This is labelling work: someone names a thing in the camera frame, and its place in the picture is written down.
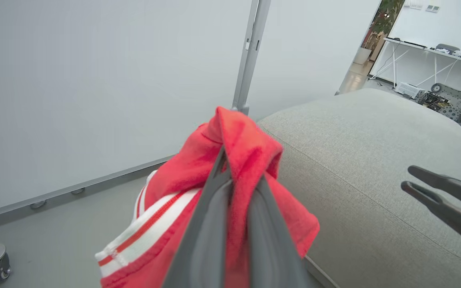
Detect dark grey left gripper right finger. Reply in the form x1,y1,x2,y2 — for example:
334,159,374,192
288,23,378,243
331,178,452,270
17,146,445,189
249,176,311,288

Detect white keyboard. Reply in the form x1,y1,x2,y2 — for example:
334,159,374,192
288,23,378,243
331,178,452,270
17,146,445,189
394,82,424,100

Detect grey fabric sofa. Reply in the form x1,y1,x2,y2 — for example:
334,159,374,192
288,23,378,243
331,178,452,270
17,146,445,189
257,88,461,288

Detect white desk with slanted legs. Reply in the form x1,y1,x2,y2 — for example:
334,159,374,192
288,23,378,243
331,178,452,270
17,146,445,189
383,38,461,89

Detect red garment with white stripes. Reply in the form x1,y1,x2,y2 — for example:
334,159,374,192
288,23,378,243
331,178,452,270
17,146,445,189
94,106,320,288

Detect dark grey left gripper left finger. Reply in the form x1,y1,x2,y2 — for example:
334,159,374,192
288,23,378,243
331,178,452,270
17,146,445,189
162,147,231,288

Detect grey chair backrest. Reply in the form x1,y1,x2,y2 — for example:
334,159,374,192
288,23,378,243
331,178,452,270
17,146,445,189
435,43,461,55

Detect grey partition base rail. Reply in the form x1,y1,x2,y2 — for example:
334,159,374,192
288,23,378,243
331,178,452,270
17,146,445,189
0,155,175,232

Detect white plant pot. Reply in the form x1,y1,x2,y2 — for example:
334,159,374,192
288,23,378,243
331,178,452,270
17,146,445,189
353,47,372,66

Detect perforated metal robot chassis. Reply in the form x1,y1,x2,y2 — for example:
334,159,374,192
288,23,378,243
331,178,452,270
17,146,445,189
416,83,461,127

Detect grey metal partition post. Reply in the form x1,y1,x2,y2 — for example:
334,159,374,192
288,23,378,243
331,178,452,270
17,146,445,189
232,0,272,116

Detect green leafy plant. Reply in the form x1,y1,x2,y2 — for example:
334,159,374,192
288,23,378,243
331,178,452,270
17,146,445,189
370,0,405,37

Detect white wall switch panels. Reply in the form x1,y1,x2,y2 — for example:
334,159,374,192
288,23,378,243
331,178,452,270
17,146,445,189
404,0,441,13

